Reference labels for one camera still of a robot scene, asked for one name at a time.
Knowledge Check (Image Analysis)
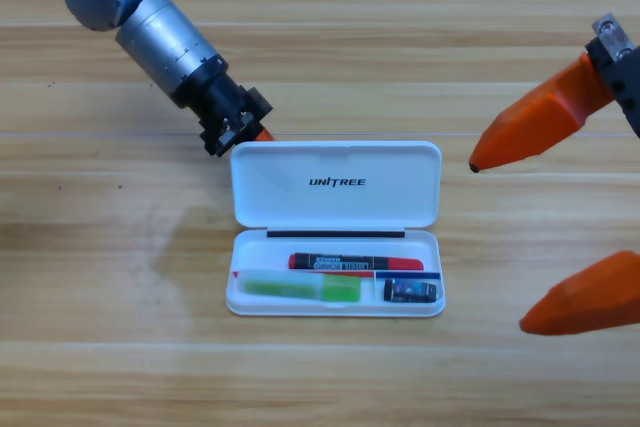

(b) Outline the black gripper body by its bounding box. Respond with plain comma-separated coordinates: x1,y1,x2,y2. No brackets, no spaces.
591,12,640,141
172,59,275,158

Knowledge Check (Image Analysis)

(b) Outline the red and black marker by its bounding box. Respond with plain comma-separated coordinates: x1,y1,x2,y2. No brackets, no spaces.
288,251,425,273

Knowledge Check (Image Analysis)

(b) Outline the green and white highlighter pen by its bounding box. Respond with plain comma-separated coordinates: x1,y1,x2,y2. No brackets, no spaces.
242,271,362,304

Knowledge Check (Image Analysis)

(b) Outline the dark blue eraser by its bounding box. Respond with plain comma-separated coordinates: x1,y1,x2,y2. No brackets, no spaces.
383,280,439,304

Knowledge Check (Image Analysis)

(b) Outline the white Unitree pencil case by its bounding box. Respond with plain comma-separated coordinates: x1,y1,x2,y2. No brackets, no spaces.
225,140,446,318

